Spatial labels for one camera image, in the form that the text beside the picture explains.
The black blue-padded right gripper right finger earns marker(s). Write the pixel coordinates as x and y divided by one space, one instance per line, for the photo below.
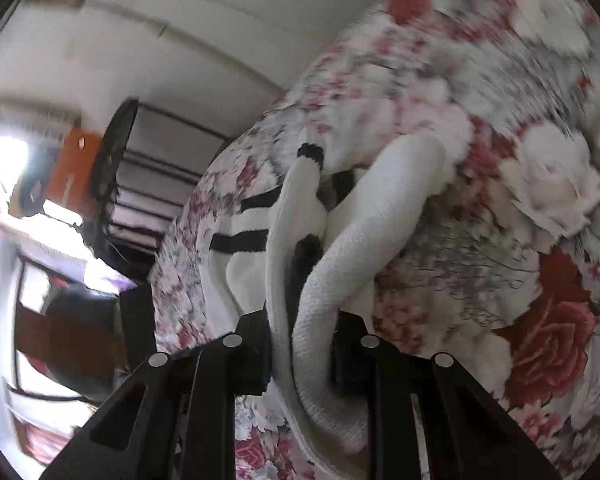
427 414

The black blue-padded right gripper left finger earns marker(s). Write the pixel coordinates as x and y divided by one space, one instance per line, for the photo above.
174 417

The white sweater with black stripes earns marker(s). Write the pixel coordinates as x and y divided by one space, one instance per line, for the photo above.
286 253

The wooden chair with white cushion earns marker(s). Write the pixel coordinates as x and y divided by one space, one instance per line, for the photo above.
84 340

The floral red white bedspread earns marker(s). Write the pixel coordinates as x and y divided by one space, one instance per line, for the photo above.
508 267

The orange box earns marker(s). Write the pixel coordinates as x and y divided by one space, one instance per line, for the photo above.
69 184

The black round metal stand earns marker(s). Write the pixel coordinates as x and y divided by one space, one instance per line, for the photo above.
148 164

